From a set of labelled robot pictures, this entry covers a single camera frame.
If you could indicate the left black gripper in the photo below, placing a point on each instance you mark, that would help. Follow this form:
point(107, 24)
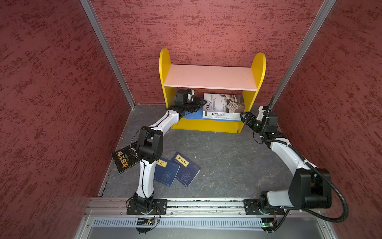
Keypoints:
point(198, 102)

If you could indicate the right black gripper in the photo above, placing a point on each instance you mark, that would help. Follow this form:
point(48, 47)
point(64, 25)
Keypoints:
point(252, 118)

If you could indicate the white book with brown blocks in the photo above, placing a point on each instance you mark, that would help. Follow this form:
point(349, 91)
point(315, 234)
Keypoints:
point(222, 117)

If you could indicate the heritage culture photo book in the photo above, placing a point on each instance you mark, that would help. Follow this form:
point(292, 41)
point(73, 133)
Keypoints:
point(219, 104)

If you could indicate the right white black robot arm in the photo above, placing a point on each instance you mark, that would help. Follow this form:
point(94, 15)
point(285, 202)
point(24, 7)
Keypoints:
point(307, 189)

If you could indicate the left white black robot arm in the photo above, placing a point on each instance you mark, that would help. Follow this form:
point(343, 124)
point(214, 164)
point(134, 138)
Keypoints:
point(150, 143)

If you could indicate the yellow pink blue bookshelf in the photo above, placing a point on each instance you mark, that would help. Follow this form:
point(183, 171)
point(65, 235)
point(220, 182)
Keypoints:
point(248, 80)

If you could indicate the right dark blue booklet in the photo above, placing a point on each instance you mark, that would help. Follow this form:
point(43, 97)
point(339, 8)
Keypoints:
point(188, 170)

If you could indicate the dark blue booklet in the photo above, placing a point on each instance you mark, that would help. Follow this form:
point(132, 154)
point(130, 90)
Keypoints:
point(188, 170)
point(166, 172)

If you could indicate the left dark blue booklet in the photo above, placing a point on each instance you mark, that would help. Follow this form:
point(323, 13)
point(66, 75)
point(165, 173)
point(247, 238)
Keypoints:
point(166, 172)

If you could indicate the right corner aluminium profile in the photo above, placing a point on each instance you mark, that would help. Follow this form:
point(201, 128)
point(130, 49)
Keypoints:
point(318, 21)

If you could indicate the corner aluminium profile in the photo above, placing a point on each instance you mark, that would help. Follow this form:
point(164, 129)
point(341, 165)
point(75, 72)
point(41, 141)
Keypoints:
point(318, 21)
point(91, 14)

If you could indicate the black book with gold letters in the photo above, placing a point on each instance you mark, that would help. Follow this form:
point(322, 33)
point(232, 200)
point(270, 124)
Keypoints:
point(125, 158)

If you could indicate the right green circuit board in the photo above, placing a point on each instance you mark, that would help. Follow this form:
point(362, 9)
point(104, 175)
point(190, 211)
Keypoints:
point(268, 224)

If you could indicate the green circuit board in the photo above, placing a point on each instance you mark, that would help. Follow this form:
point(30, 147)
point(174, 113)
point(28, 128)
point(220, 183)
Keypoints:
point(268, 224)
point(146, 222)

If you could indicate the left green circuit board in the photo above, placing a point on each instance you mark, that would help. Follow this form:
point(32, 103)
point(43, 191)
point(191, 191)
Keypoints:
point(146, 222)

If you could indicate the left corner aluminium profile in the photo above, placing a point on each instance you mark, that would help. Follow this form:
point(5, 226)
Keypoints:
point(91, 14)

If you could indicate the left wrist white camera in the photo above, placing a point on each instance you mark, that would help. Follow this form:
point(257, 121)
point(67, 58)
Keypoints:
point(190, 94)

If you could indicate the wrist white camera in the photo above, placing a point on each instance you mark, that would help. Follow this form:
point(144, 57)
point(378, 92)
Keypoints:
point(263, 113)
point(190, 94)

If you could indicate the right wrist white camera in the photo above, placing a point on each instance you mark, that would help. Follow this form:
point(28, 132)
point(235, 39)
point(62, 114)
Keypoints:
point(263, 113)

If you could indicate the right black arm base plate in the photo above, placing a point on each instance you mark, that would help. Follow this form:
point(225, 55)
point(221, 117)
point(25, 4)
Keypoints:
point(259, 208)

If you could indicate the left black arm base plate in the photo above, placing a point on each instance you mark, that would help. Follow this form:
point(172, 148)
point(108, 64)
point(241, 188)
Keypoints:
point(147, 207)

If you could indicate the aluminium mounting rail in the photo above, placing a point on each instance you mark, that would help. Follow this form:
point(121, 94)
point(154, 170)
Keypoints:
point(175, 208)

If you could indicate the slotted white cable duct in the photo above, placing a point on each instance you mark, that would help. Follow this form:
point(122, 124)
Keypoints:
point(198, 223)

